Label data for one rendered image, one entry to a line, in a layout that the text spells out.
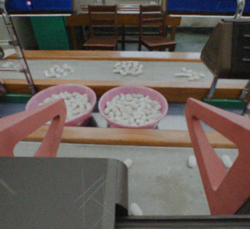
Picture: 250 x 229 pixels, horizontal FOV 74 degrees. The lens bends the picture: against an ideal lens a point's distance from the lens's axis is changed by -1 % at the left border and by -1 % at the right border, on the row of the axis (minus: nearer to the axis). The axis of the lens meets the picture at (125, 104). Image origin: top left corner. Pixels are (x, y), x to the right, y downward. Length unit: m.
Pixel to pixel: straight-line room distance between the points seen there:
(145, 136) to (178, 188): 0.17
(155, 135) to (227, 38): 0.36
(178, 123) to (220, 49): 0.51
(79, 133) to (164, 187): 0.29
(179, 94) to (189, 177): 0.43
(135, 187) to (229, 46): 0.36
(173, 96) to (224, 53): 0.58
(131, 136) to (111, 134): 0.06
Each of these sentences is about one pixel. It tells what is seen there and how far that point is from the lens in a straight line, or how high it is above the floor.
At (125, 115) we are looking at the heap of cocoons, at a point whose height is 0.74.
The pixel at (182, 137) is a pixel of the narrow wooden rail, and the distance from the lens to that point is 0.55.
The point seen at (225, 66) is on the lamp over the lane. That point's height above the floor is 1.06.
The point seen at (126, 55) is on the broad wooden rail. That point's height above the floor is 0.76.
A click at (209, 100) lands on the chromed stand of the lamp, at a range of 0.85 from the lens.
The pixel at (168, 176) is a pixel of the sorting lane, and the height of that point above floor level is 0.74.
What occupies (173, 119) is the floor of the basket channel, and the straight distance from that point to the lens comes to 0.75.
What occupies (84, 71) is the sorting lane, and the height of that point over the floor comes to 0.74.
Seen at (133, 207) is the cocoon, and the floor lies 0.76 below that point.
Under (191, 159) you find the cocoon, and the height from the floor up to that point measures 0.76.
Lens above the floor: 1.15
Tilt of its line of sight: 36 degrees down
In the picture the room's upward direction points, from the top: straight up
